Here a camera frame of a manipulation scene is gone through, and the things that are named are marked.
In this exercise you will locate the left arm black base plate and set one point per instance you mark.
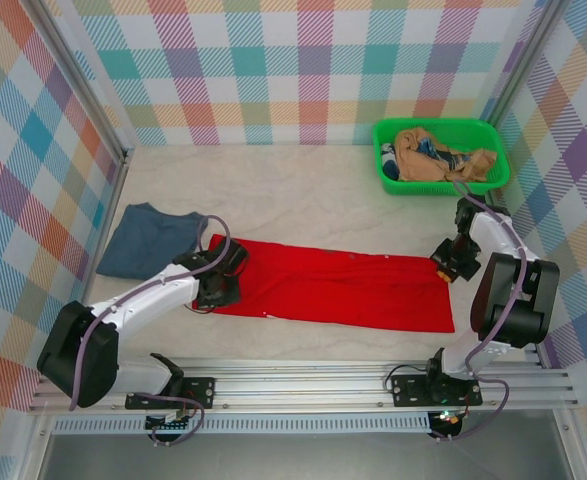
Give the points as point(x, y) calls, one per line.
point(198, 390)

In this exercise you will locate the folded blue t-shirt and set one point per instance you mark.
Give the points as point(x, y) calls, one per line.
point(143, 240)

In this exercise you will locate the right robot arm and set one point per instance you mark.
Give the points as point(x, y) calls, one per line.
point(518, 310)

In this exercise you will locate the tan t-shirt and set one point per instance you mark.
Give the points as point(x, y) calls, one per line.
point(420, 167)

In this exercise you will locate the red t-shirt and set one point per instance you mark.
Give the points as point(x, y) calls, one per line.
point(348, 290)

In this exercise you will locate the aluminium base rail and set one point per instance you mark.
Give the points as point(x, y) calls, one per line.
point(298, 385)

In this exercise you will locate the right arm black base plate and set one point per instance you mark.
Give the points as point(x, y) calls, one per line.
point(408, 390)

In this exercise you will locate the small circuit board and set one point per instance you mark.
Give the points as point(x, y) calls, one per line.
point(448, 424)
point(170, 420)

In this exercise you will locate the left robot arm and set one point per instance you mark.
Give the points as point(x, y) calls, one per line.
point(73, 360)

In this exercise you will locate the aluminium frame post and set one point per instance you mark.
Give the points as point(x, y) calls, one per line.
point(80, 82)
point(518, 75)

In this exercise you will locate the green plastic basket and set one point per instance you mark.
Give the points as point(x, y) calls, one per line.
point(488, 132)

